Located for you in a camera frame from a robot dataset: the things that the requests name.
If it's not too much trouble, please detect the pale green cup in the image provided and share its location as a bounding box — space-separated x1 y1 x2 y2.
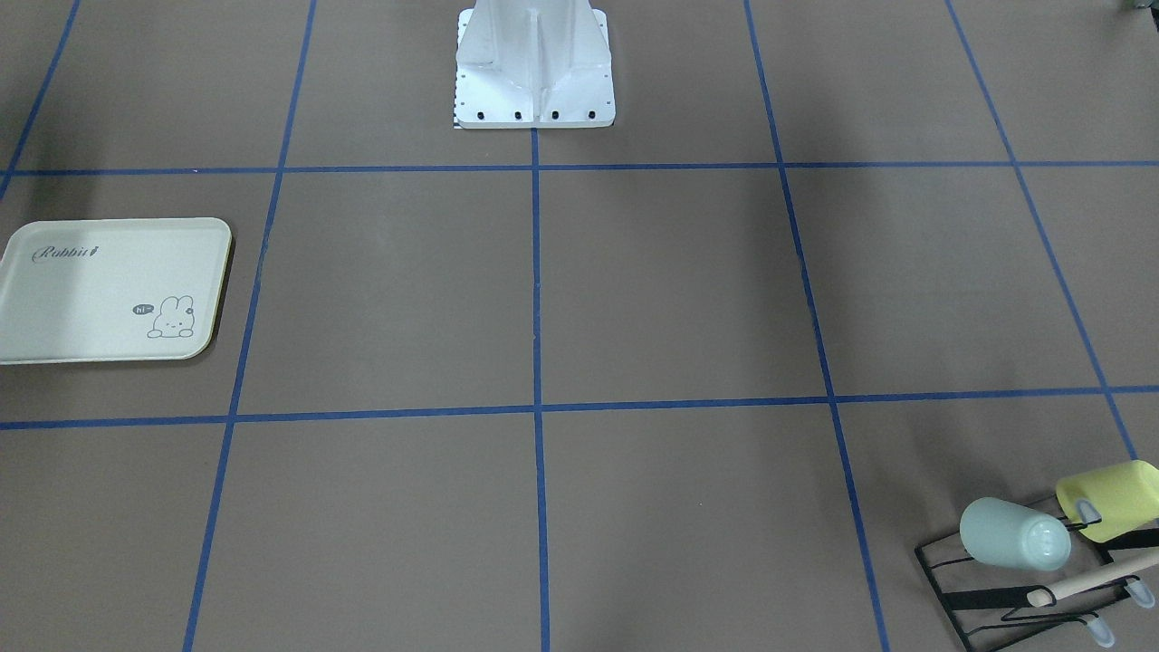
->
958 498 1072 572

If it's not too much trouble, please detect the cream rabbit tray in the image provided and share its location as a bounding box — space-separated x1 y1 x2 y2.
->
1 217 233 366

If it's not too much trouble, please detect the yellow cup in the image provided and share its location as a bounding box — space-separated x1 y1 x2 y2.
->
1055 461 1158 543

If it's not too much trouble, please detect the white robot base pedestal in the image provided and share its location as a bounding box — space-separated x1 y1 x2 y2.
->
453 1 617 129

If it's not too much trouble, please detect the black wire cup rack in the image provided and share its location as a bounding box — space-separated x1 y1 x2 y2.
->
914 527 1156 651

